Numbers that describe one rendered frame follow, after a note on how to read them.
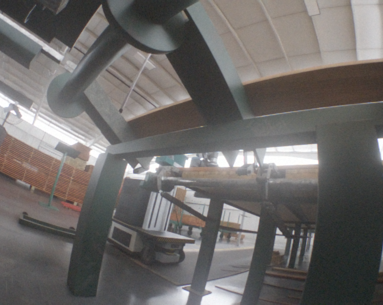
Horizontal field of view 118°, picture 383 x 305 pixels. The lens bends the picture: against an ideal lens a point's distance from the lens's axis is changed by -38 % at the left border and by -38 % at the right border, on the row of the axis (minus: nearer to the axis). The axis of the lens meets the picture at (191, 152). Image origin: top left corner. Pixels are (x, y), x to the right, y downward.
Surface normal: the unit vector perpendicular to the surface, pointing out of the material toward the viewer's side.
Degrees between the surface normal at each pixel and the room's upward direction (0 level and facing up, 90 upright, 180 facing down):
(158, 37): 90
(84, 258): 90
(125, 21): 90
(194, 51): 158
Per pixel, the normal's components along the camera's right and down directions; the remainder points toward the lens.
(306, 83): -0.43, 0.69
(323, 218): -0.60, -0.41
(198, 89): 0.77, -0.07
